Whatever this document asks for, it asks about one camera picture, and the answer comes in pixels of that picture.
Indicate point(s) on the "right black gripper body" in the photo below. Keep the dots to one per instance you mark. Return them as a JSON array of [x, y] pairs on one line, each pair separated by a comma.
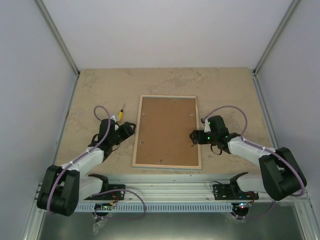
[[212, 140]]

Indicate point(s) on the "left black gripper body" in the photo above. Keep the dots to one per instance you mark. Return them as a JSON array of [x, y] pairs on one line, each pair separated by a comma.
[[115, 140]]

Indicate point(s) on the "yellow handled screwdriver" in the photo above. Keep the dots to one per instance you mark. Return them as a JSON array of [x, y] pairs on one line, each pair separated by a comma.
[[121, 112]]

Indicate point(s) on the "blue wooden picture frame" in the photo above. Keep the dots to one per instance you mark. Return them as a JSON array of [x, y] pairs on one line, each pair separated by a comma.
[[162, 136]]

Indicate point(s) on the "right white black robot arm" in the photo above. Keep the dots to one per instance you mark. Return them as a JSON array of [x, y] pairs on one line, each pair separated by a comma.
[[280, 175]]

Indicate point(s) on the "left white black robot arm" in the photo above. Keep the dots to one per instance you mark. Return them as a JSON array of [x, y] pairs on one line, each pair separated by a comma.
[[64, 186]]

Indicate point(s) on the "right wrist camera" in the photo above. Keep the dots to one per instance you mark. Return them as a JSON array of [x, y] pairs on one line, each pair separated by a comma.
[[206, 125]]

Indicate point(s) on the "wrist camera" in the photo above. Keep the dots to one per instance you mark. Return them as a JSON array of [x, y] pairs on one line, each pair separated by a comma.
[[115, 118], [206, 125]]

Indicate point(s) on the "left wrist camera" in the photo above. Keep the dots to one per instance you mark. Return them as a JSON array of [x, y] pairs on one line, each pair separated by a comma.
[[115, 118]]

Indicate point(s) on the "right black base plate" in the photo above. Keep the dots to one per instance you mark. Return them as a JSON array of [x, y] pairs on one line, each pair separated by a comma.
[[224, 192]]

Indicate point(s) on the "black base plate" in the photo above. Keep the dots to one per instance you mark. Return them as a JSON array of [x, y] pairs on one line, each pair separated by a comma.
[[111, 196], [224, 192]]

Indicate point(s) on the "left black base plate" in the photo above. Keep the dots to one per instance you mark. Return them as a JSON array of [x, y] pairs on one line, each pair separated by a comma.
[[111, 196]]

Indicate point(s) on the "aluminium profile rail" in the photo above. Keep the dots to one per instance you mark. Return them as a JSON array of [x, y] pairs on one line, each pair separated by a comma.
[[156, 189]]

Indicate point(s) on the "grey slotted cable duct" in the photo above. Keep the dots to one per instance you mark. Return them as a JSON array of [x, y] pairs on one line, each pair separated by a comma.
[[161, 207]]

